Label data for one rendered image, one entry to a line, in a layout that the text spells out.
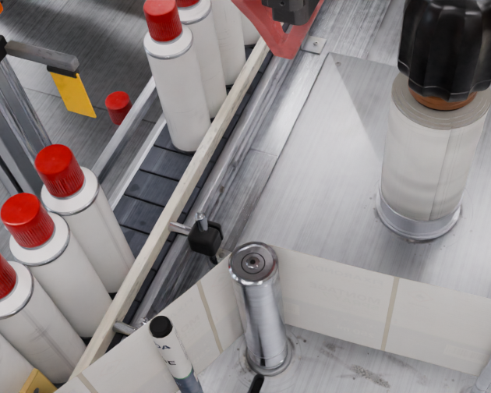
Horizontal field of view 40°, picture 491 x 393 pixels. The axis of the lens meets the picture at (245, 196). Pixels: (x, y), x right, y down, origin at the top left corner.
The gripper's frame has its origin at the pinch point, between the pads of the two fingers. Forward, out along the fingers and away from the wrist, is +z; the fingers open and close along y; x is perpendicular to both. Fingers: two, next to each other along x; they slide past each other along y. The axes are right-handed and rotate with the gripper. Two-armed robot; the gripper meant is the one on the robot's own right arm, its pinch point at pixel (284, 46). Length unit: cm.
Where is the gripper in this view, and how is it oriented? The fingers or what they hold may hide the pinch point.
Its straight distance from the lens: 47.2
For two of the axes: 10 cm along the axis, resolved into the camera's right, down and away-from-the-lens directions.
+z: 0.9, 5.7, 8.2
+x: -9.1, -2.8, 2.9
